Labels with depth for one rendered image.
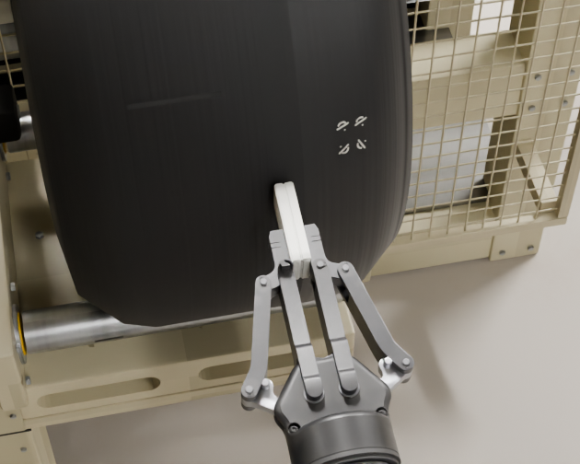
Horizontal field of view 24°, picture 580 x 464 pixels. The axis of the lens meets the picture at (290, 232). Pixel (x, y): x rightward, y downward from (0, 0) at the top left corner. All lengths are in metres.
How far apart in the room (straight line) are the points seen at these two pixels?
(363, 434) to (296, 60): 0.28
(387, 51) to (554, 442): 1.43
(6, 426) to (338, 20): 0.81
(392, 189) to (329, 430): 0.26
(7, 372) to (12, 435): 0.33
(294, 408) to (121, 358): 0.48
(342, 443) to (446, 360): 1.53
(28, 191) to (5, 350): 0.35
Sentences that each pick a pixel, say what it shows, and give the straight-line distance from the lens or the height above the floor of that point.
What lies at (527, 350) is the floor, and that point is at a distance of 2.47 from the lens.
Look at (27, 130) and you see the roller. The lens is 1.55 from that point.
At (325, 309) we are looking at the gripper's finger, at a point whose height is 1.23.
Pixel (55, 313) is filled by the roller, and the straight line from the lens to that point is 1.38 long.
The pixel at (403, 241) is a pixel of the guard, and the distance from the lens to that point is 2.18.
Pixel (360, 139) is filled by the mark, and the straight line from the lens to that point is 1.04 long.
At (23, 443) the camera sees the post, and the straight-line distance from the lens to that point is 1.69.
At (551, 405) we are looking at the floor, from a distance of 2.42.
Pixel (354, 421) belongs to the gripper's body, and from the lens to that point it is 0.92.
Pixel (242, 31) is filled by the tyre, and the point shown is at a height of 1.36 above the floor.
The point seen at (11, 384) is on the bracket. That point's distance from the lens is 1.37.
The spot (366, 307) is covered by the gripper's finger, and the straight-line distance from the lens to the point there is 0.98.
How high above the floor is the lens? 2.04
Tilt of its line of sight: 52 degrees down
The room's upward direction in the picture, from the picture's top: straight up
